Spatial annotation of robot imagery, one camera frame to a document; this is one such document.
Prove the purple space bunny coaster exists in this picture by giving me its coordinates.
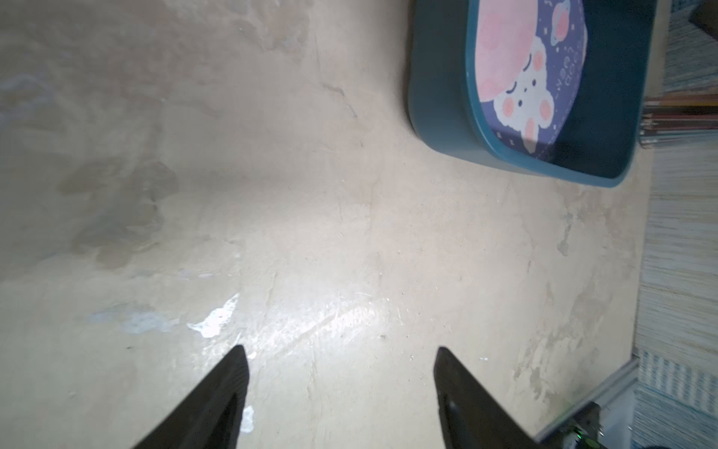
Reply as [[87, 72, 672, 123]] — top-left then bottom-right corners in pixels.
[[474, 0, 588, 160]]

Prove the teal plastic storage box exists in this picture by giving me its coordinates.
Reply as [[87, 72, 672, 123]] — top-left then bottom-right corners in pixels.
[[407, 1, 656, 187]]

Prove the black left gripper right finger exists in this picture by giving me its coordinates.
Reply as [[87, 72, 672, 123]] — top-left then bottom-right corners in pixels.
[[433, 347, 540, 448]]

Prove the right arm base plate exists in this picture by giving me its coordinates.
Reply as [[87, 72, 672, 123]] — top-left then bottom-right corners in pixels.
[[550, 402, 603, 449]]

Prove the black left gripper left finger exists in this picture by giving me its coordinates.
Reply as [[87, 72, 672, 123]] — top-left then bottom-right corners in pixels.
[[136, 345, 250, 449]]

